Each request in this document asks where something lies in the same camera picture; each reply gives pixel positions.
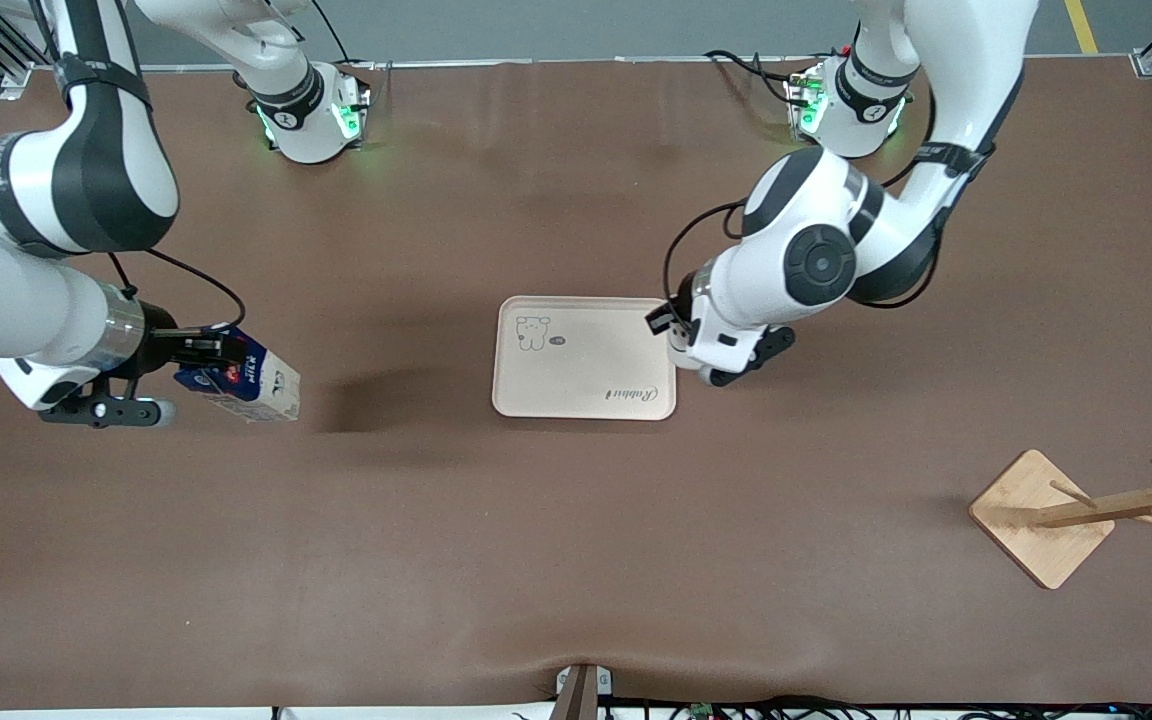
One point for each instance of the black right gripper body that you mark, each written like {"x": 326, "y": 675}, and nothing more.
{"x": 160, "y": 343}

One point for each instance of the blue white milk carton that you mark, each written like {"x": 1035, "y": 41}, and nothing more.
{"x": 271, "y": 395}

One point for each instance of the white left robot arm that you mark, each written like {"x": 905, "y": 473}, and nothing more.
{"x": 816, "y": 260}

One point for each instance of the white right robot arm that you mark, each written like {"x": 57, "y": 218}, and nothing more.
{"x": 26, "y": 200}

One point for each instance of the beige plastic tray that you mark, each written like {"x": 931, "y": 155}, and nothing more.
{"x": 586, "y": 360}

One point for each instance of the brown table cover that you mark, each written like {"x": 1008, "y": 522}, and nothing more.
{"x": 576, "y": 550}

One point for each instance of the wooden mug stand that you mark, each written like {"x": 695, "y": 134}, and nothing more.
{"x": 1031, "y": 520}

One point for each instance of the yellow floor tape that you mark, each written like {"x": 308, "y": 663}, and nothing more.
{"x": 1081, "y": 25}

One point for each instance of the metal table edge bracket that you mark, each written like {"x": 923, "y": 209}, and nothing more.
{"x": 584, "y": 690}

